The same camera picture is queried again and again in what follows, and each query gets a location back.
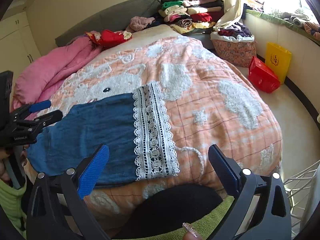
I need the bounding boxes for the floral laundry basket with clothes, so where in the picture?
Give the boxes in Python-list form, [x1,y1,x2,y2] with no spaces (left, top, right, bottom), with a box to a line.
[210,22,257,68]

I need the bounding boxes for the pink folded duvet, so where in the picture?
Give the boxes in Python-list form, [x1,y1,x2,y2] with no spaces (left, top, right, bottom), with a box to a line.
[10,36,102,111]

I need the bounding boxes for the white wire rack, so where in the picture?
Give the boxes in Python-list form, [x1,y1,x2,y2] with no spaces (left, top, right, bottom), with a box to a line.
[284,161,319,237]

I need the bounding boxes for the peach white bear bedspread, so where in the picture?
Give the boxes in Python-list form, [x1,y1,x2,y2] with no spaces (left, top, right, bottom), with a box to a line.
[49,25,283,229]

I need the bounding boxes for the dark green padded headboard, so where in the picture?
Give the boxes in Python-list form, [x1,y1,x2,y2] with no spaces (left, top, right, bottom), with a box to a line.
[55,0,161,47]

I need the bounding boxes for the clothes on windowsill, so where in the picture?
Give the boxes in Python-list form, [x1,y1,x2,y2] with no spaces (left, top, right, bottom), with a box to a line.
[244,0,319,40]

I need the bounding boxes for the left hand with painted nails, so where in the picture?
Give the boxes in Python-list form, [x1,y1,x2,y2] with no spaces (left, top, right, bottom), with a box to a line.
[0,148,10,184]

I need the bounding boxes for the mauve fuzzy garment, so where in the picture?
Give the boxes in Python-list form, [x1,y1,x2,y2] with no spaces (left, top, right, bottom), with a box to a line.
[126,16,155,33]

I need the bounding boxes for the stack of folded clothes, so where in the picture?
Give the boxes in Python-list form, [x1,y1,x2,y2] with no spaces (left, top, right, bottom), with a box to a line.
[147,0,224,35]

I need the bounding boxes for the red embroidered cloth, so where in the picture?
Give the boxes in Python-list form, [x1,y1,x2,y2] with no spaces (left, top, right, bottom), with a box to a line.
[86,30,132,49]

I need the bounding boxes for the right hand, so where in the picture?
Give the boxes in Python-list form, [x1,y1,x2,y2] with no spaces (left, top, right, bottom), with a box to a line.
[182,223,203,240]

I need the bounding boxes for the cream curtain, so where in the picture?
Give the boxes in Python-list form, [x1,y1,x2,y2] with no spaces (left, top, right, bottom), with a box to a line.
[213,0,244,32]

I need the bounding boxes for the cream wardrobe with handles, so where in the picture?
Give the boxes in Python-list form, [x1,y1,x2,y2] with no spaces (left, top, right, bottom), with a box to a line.
[0,12,41,83]

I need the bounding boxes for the red paper bag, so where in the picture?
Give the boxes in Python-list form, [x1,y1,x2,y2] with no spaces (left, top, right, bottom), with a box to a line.
[248,56,280,93]

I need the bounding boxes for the green windowsill cover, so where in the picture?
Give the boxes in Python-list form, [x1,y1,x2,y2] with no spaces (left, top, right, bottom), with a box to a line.
[244,9,320,46]

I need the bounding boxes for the blue denim lace-trimmed pants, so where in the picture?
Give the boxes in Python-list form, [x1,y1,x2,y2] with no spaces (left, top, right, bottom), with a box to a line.
[27,82,180,187]

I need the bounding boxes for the yellow paper bag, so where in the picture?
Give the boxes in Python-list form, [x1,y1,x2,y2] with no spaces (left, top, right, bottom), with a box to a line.
[265,42,292,84]

